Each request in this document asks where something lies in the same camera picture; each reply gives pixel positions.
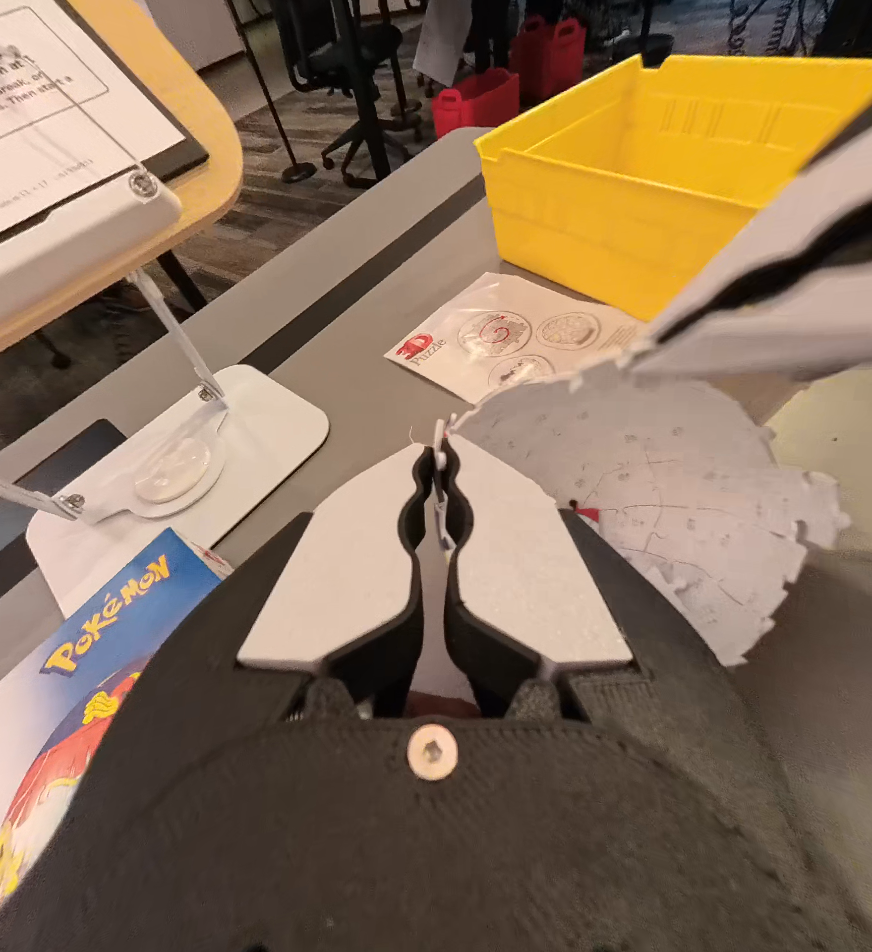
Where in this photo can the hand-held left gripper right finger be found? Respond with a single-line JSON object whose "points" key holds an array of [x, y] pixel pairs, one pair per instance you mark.
{"points": [[540, 595]]}

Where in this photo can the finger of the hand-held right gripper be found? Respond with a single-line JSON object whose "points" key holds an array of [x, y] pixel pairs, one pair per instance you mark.
{"points": [[815, 335], [837, 193]]}

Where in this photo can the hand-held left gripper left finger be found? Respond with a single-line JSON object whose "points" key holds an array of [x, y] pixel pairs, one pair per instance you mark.
{"points": [[339, 587]]}

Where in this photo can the colourful puzzle ball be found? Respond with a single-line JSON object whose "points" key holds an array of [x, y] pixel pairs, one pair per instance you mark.
{"points": [[666, 483]]}

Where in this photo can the blue puzzle box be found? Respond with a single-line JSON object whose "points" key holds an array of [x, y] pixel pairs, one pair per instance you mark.
{"points": [[108, 595]]}

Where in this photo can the yellow plastic bin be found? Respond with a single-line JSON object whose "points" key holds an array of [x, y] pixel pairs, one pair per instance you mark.
{"points": [[592, 216]]}

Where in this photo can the white instruction leaflet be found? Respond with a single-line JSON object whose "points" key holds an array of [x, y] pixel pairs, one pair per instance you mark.
{"points": [[495, 349]]}

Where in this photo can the red storage bin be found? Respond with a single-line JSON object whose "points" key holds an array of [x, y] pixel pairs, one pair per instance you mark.
{"points": [[480, 104], [547, 59]]}

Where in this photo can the black pole stand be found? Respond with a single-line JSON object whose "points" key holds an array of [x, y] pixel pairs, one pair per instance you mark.
{"points": [[298, 172]]}

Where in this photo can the black clipboard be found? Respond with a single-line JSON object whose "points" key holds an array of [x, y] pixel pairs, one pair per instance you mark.
{"points": [[190, 160]]}

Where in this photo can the light wooden board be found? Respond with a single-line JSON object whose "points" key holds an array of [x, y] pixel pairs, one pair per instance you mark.
{"points": [[213, 134]]}

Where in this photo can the black office chair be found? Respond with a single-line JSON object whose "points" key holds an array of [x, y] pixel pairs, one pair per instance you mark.
{"points": [[361, 52]]}

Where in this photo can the printed instruction sheet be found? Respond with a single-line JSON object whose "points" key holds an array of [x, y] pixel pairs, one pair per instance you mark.
{"points": [[71, 111]]}

